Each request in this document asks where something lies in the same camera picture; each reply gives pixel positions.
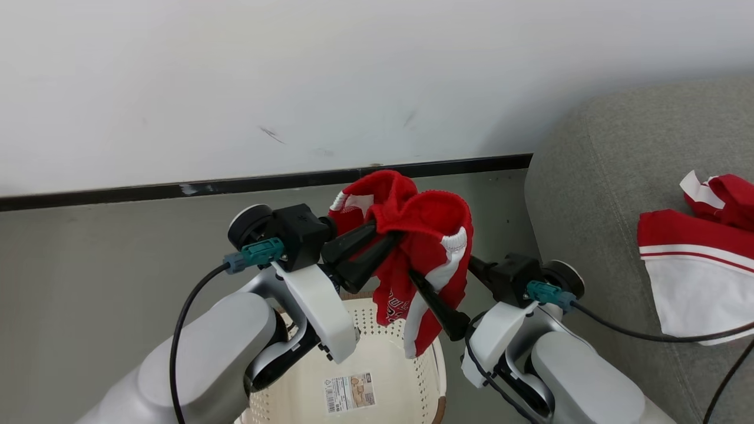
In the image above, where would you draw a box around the black cable with teal plug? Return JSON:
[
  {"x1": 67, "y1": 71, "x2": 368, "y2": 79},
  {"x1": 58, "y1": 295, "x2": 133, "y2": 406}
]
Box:
[
  {"x1": 526, "y1": 280, "x2": 754, "y2": 424},
  {"x1": 170, "y1": 238, "x2": 286, "y2": 424}
]

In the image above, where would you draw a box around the white and red striped garment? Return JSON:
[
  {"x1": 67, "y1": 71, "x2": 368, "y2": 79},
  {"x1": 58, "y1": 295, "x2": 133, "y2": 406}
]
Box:
[{"x1": 637, "y1": 170, "x2": 754, "y2": 346}]

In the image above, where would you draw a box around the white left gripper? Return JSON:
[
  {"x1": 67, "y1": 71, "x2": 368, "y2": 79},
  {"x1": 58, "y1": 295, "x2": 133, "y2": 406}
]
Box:
[{"x1": 228, "y1": 204, "x2": 406, "y2": 363}]

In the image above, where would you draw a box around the perforated plastic laundry basket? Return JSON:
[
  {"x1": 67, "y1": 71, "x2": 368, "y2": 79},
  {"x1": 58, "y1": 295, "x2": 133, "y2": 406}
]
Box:
[{"x1": 234, "y1": 290, "x2": 447, "y2": 424}]

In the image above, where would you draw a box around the printed paper label sticker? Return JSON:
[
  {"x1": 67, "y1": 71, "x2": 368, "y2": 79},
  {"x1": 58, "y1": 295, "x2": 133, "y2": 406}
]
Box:
[{"x1": 322, "y1": 372, "x2": 376, "y2": 415}]

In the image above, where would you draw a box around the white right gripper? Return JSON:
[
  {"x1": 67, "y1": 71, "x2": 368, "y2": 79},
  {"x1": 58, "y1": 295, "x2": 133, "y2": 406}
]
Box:
[{"x1": 408, "y1": 255, "x2": 586, "y2": 389}]

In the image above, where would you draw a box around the black baseboard strip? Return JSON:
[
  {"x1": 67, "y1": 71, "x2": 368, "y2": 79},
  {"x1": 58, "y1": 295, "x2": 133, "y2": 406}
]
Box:
[{"x1": 0, "y1": 154, "x2": 534, "y2": 213}]

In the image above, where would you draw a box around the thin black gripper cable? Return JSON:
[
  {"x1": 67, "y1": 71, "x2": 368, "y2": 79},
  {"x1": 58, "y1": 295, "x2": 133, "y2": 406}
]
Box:
[{"x1": 464, "y1": 315, "x2": 537, "y2": 424}]

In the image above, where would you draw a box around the red garment with white trim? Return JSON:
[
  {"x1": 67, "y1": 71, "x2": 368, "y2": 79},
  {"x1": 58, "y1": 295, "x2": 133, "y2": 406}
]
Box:
[{"x1": 327, "y1": 170, "x2": 475, "y2": 360}]

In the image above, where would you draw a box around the grey fabric sofa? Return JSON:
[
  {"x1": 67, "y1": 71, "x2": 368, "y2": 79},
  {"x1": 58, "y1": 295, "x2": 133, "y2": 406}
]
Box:
[{"x1": 523, "y1": 75, "x2": 754, "y2": 424}]

